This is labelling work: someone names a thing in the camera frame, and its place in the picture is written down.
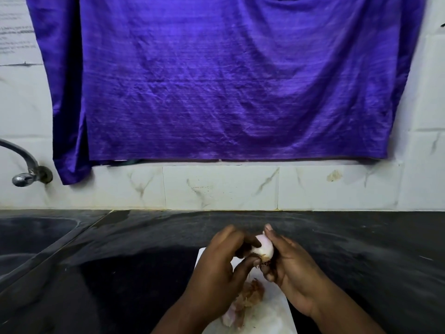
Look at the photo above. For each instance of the person's right forearm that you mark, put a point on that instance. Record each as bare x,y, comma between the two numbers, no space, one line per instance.
347,320

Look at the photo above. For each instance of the purple cloth curtain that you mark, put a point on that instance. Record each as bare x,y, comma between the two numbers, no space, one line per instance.
236,83

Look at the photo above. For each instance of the chrome wall faucet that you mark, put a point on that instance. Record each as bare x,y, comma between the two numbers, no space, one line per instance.
24,179

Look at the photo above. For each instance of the person's right hand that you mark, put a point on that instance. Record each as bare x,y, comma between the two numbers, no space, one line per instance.
299,278

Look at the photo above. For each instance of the person's left hand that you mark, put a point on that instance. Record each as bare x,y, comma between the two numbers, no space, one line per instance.
212,278

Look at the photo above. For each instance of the person's left forearm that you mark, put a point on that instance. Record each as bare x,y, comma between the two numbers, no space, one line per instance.
177,323

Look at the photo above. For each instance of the black kitchen sink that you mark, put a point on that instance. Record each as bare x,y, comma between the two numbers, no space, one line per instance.
31,236

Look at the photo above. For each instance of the small brown onion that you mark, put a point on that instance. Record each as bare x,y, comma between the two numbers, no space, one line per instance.
264,248

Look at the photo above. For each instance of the black stone countertop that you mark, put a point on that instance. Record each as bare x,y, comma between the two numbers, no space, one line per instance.
365,253

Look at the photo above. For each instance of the white marble cutting board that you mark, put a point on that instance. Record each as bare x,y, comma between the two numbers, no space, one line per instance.
274,316

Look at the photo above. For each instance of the white printed paper notice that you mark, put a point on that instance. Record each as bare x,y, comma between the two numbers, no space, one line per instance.
19,45

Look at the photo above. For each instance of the pile of onion peels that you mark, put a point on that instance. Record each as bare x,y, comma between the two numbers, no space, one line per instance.
250,295

